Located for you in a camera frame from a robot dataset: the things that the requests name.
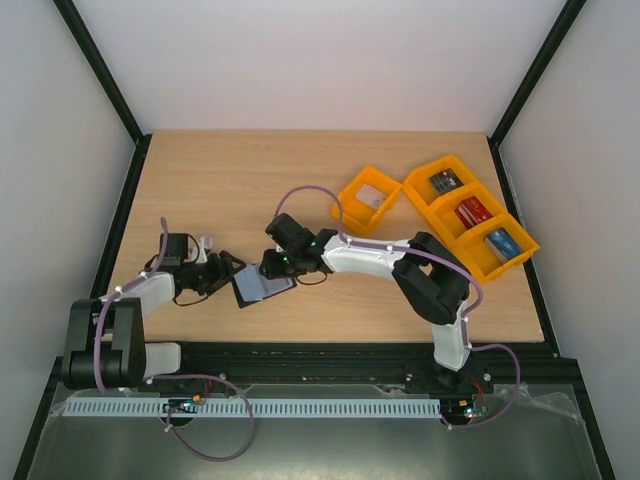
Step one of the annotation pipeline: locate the red VIP card stack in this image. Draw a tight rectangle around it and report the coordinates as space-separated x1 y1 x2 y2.
454 196 493 229

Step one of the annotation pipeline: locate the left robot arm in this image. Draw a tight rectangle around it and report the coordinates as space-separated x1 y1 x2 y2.
62 233 246 391

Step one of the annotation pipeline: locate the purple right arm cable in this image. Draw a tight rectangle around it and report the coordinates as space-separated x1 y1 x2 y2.
275 185 522 431

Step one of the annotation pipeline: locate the black card stack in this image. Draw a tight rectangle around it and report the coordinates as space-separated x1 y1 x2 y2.
429 169 463 195

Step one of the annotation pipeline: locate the white slotted cable duct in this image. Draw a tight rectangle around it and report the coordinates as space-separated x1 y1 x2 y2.
62 397 441 419

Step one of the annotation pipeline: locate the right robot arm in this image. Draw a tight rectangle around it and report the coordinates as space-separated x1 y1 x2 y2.
259 214 472 392

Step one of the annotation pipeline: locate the yellow bin with blue cards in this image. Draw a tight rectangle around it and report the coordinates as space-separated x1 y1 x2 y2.
455 213 540 284

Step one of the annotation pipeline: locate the yellow bin with red cards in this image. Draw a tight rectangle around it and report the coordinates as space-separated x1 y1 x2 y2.
426 181 506 247

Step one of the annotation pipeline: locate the yellow bin with black cards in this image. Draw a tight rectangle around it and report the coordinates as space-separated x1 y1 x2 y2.
402 155 477 213

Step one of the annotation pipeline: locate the white card stack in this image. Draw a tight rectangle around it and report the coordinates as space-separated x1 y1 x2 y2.
355 184 387 210

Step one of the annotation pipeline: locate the black frame post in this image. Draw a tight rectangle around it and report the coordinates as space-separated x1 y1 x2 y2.
52 0 151 146
489 0 589 146

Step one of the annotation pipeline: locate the black frame post right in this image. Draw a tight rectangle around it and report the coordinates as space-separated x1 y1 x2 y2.
489 0 589 146

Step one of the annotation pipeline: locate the blue card stack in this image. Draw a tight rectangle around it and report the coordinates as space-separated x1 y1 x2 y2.
485 228 522 263

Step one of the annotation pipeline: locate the yellow bin with white cards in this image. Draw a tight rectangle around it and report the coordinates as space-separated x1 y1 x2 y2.
338 166 401 237

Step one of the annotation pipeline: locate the black frame post left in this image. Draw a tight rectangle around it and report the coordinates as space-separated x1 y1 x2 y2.
52 0 151 146

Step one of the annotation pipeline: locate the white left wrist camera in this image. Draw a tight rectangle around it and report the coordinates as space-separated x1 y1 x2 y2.
188 235 213 264

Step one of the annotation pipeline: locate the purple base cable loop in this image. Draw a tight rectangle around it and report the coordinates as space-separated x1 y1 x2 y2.
159 373 256 461

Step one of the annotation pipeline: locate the black leather card holder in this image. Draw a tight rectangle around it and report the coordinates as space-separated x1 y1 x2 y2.
231 264 297 309

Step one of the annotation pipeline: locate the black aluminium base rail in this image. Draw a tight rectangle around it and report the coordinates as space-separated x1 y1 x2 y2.
52 340 581 396

